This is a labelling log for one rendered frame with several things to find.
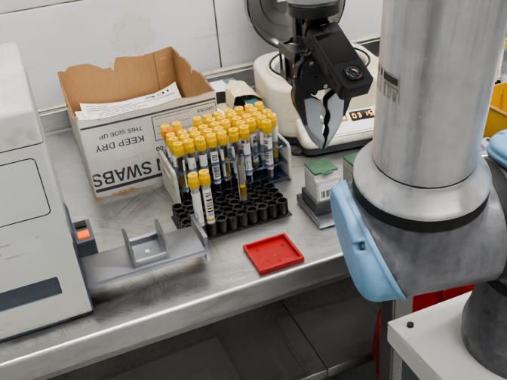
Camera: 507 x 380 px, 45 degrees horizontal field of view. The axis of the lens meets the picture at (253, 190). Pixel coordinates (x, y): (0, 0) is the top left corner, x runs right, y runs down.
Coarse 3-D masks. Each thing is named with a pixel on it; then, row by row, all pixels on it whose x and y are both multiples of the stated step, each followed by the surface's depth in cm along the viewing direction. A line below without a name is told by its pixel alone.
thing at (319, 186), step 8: (304, 168) 96; (312, 176) 93; (320, 176) 93; (328, 176) 93; (336, 176) 93; (312, 184) 94; (320, 184) 92; (328, 184) 93; (312, 192) 95; (320, 192) 93; (328, 192) 94; (320, 200) 94
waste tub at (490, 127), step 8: (496, 88) 110; (504, 88) 111; (496, 96) 111; (504, 96) 112; (496, 104) 112; (504, 104) 112; (488, 112) 103; (496, 112) 102; (504, 112) 100; (488, 120) 104; (496, 120) 102; (504, 120) 100; (488, 128) 105; (496, 128) 103; (504, 128) 101; (488, 136) 105
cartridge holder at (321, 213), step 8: (304, 192) 97; (304, 200) 98; (312, 200) 94; (328, 200) 94; (304, 208) 98; (312, 208) 95; (320, 208) 94; (328, 208) 95; (312, 216) 95; (320, 216) 94; (328, 216) 94; (320, 224) 93; (328, 224) 94
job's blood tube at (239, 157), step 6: (240, 156) 95; (240, 162) 94; (240, 168) 95; (240, 174) 95; (240, 180) 96; (240, 186) 97; (246, 186) 97; (240, 192) 97; (246, 192) 97; (240, 198) 98; (246, 198) 98
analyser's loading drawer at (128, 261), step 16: (192, 224) 89; (128, 240) 84; (144, 240) 88; (160, 240) 86; (176, 240) 88; (192, 240) 87; (96, 256) 86; (112, 256) 86; (128, 256) 85; (144, 256) 85; (160, 256) 84; (176, 256) 84; (192, 256) 85; (208, 256) 86; (96, 272) 83; (112, 272) 83; (128, 272) 82; (144, 272) 84; (96, 288) 82
